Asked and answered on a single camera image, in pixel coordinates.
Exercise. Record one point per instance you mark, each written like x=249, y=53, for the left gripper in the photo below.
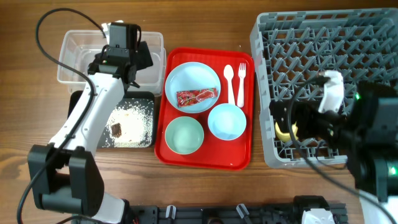
x=143, y=56

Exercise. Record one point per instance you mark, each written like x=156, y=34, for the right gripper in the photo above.
x=280, y=111

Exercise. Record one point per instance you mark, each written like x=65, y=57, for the yellow cup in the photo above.
x=283, y=134

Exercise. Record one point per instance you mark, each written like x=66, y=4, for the light blue plate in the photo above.
x=192, y=76

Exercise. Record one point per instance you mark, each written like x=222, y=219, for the rice and food scraps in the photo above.
x=130, y=124

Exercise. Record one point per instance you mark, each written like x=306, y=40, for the red snack wrapper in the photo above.
x=191, y=97

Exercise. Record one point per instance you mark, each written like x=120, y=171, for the green bowl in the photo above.
x=184, y=135

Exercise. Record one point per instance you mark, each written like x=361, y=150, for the white plastic spoon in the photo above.
x=229, y=74

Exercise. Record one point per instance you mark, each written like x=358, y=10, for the light blue bowl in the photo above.
x=227, y=122

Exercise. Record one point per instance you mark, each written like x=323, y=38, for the white plastic fork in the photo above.
x=242, y=75

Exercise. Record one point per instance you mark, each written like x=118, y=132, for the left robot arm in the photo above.
x=64, y=175

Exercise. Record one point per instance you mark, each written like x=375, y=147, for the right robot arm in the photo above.
x=368, y=135

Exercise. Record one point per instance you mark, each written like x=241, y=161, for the grey dishwasher rack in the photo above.
x=289, y=48

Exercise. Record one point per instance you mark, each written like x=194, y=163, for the clear plastic bin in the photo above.
x=80, y=47

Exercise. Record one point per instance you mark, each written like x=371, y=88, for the black plastic tray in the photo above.
x=146, y=124

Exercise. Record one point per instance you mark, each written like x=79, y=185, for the red serving tray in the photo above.
x=213, y=153

